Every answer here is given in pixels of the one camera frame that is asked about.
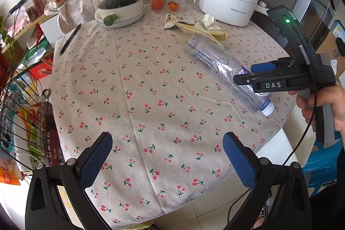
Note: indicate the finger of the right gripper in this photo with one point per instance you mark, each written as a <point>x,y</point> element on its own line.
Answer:
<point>263,67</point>
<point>243,79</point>

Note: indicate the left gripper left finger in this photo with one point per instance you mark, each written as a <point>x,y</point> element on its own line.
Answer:
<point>44,207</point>

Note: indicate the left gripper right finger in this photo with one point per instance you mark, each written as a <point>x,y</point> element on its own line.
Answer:
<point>291,206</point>

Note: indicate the clear plastic water bottle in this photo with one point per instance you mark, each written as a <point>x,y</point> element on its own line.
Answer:
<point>212,58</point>

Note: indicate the white tissue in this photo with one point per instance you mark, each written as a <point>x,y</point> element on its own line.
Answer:
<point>207,22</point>

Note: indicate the yellowish paper wrapper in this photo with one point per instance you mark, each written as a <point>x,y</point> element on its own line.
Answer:
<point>187,24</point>

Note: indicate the white trash bin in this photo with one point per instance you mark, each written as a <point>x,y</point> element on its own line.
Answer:
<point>282,144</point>

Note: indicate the person's right hand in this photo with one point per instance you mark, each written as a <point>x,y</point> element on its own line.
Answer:
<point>333,95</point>

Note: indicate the upper cardboard box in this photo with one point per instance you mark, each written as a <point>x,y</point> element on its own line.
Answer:
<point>330,48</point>

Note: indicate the black pouch on box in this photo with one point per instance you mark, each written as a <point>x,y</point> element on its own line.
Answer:
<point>341,46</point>

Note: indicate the blue plastic stool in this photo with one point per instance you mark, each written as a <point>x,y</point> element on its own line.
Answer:
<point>320,169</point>

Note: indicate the blue white product box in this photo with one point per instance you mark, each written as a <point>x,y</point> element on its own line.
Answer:
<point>338,30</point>

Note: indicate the small orange right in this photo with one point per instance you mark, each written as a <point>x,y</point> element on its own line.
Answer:
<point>173,6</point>

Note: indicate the small orange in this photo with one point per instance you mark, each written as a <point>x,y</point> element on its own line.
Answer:
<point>157,5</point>
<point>173,6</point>

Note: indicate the cherry print tablecloth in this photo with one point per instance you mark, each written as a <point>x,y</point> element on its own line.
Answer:
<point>167,116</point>

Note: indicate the small orange left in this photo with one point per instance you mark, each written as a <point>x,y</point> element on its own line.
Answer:
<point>157,5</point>

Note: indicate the white stacked bowls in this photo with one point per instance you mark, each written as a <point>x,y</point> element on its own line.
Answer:
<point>125,15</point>

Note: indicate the green lime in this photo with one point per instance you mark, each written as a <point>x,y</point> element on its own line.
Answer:
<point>109,19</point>

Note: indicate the black pen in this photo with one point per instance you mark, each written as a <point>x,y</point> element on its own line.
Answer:
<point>69,40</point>

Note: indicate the black wire rack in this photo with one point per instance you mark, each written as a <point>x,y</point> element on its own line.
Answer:
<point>28,129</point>

